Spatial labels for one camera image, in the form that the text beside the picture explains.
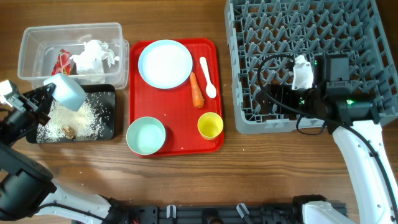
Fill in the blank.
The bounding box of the brown food scrap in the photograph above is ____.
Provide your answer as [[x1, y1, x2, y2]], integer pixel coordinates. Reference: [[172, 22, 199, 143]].
[[61, 125, 76, 139]]

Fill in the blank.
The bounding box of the large light blue plate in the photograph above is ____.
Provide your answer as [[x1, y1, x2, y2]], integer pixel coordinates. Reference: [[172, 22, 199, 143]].
[[137, 40, 193, 90]]

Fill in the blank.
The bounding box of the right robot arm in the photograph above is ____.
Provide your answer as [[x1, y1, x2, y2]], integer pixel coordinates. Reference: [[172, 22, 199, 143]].
[[259, 54, 397, 223]]

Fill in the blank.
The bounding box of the clear plastic bin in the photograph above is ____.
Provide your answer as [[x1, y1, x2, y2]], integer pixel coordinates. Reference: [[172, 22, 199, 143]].
[[17, 22, 129, 89]]

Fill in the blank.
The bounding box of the white tissue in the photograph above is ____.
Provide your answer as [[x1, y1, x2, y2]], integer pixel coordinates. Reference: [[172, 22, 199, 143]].
[[70, 40, 119, 75]]

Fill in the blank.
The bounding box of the yellow plastic cup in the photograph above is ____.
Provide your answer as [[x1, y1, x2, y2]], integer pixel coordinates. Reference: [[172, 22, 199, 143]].
[[197, 112, 224, 140]]

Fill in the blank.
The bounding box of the orange carrot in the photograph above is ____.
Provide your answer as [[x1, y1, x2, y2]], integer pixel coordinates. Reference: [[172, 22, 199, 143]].
[[190, 72, 205, 108]]

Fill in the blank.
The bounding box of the black plastic tray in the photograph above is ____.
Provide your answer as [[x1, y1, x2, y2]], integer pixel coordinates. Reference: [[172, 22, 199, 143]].
[[25, 84, 118, 144]]

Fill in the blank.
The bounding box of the mint green bowl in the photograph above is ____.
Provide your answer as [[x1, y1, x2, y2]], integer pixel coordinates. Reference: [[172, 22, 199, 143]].
[[126, 116, 166, 156]]

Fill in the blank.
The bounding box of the white rice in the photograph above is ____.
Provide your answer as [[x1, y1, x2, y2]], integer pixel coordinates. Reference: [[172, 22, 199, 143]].
[[35, 91, 114, 144]]

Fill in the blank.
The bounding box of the grey dishwasher rack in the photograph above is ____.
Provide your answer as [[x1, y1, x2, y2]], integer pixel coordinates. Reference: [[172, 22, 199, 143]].
[[224, 0, 397, 134]]

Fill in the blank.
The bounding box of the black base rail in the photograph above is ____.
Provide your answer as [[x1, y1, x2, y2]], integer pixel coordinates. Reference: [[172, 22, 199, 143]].
[[70, 202, 348, 224]]

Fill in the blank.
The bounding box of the red snack wrapper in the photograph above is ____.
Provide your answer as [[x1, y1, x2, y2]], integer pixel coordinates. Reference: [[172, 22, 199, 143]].
[[52, 49, 72, 76]]

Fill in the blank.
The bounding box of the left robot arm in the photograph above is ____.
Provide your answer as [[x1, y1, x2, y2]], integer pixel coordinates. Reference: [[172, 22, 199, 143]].
[[1, 80, 134, 223]]

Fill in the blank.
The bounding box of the light blue bowl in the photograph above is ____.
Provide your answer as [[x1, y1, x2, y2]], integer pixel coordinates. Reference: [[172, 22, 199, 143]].
[[44, 73, 86, 111]]

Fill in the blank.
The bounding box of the white plastic spoon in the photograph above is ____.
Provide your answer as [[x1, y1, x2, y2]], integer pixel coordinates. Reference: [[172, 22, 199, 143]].
[[200, 57, 217, 98]]

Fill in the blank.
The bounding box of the red serving tray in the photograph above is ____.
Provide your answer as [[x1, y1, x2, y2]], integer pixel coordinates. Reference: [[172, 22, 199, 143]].
[[129, 38, 224, 157]]

